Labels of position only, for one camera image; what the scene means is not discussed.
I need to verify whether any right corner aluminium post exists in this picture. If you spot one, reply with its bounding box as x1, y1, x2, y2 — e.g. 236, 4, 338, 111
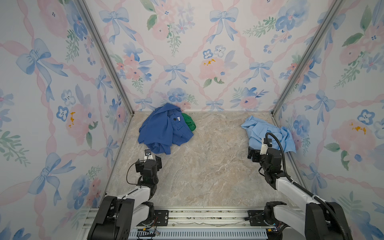
271, 0, 344, 117

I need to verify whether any green cloth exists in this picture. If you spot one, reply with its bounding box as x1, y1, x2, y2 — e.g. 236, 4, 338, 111
181, 113, 197, 133

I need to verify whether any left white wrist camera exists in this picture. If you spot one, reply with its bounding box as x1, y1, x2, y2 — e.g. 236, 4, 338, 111
144, 149, 153, 161

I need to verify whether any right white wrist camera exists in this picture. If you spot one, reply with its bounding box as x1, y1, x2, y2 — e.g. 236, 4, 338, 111
260, 137, 273, 155

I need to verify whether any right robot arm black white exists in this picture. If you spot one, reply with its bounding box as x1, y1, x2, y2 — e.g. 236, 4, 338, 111
245, 145, 353, 240

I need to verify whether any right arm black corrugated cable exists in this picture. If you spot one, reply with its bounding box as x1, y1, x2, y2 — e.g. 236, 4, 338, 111
264, 131, 349, 240

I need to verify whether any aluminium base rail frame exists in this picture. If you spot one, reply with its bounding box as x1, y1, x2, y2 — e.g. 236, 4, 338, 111
78, 206, 341, 240

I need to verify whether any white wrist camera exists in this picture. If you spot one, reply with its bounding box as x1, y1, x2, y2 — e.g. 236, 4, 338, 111
144, 149, 153, 161
260, 137, 273, 155

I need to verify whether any dark blue shirt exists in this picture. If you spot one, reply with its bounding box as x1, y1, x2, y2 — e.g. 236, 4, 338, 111
138, 103, 194, 155

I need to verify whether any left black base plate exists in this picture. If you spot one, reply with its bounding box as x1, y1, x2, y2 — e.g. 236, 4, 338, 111
139, 210, 170, 228

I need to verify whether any left corner aluminium post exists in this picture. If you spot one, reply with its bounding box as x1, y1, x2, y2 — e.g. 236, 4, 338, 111
74, 0, 134, 117

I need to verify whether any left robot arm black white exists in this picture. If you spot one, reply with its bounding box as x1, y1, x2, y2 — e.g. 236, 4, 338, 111
87, 156, 162, 240

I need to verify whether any light blue cloth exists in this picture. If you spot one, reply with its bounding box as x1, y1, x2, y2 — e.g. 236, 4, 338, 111
241, 116, 296, 153

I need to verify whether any corner aluminium post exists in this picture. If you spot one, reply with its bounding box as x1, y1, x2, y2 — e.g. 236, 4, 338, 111
271, 0, 344, 117
74, 0, 134, 117

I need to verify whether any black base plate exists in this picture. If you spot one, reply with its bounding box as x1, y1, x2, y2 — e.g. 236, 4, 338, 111
139, 210, 170, 228
245, 210, 268, 227

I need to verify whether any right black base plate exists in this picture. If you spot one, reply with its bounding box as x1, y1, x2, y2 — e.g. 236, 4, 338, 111
245, 210, 268, 227

